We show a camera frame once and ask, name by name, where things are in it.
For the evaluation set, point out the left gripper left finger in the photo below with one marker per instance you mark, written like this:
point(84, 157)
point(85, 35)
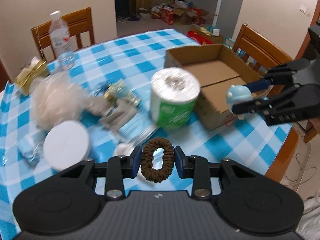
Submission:
point(119, 168)

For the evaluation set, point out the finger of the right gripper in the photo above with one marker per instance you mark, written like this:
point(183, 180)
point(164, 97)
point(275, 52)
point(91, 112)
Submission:
point(285, 74)
point(264, 105)

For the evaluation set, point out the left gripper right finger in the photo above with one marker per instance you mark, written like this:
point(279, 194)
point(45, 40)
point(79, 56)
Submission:
point(196, 168)

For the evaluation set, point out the blue round plush toy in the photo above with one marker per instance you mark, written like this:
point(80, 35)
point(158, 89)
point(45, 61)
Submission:
point(237, 94)

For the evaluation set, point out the brown hair scrunchie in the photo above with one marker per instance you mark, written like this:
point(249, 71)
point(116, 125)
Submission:
point(157, 160)

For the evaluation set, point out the blue surgical mask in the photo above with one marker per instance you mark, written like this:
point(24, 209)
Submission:
point(138, 129)

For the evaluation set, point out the blue brocade tassel sachet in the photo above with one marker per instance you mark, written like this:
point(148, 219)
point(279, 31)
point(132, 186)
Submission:
point(117, 90)

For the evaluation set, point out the white cloth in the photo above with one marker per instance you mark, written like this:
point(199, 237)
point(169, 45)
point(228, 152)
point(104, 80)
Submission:
point(123, 150)

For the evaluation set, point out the grey burlap sachet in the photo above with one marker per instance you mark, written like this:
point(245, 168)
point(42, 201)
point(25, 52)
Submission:
point(98, 106)
point(122, 114)

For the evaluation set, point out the right wooden chair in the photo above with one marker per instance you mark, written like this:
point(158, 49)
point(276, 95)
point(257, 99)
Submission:
point(264, 52)

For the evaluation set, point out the cardboard box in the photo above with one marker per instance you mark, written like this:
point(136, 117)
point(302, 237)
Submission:
point(217, 68)

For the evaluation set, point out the blue checkered tablecloth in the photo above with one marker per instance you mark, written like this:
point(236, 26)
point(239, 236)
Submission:
point(133, 59)

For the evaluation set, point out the green toilet paper roll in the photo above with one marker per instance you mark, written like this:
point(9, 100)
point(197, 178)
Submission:
point(174, 92)

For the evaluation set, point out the red box on floor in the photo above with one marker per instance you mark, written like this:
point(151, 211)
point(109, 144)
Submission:
point(198, 38)

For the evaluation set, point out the white refrigerator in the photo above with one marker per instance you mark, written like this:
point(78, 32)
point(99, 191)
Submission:
point(226, 16)

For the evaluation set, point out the cream mesh bath pouf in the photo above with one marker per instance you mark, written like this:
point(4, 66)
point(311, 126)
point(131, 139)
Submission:
point(56, 99)

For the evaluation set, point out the open brown carton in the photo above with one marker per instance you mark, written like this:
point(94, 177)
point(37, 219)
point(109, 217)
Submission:
point(189, 15)

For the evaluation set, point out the gold tissue pack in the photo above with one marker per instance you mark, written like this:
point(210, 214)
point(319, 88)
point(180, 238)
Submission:
point(36, 68)

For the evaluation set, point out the red gift box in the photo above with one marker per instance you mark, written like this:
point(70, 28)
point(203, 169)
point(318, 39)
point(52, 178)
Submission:
point(167, 15)

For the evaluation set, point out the clear plastic water bottle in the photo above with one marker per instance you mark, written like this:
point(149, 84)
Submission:
point(60, 40)

